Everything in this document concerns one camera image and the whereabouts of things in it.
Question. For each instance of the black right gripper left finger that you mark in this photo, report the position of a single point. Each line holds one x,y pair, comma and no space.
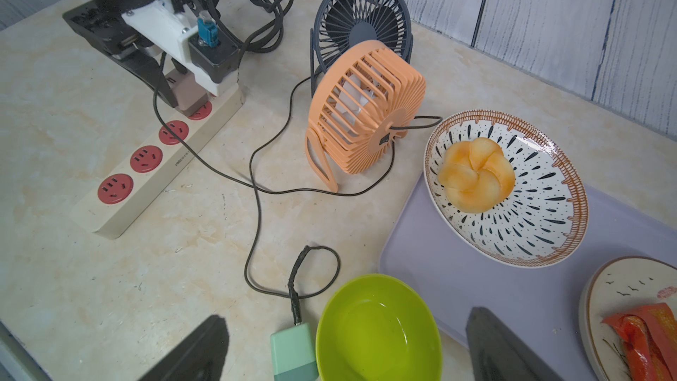
200,356

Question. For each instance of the purple tray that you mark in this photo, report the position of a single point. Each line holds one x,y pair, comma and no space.
540,305

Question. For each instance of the patterned ceramic plate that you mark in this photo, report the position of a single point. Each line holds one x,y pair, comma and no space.
545,218

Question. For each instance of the green plastic bowl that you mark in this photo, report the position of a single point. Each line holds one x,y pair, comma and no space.
376,327

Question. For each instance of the red snack packet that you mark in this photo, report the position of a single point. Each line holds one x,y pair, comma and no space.
648,335

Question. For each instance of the yellow bread bun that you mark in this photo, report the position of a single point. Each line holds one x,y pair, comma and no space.
476,175

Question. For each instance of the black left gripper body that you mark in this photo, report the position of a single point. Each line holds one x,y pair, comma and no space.
139,35

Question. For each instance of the beige small plate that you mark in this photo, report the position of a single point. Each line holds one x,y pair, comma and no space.
620,285

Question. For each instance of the dark blue desk fan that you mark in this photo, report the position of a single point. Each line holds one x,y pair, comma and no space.
341,24

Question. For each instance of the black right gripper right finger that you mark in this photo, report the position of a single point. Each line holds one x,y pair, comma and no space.
498,354

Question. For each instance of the pink usb power adapter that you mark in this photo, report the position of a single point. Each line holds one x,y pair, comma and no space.
190,96

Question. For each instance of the white red power strip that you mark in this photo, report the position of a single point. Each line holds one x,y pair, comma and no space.
136,182

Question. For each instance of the orange desk fan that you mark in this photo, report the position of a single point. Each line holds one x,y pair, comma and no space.
365,100

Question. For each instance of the green usb power adapter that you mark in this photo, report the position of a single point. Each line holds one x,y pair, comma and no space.
294,354

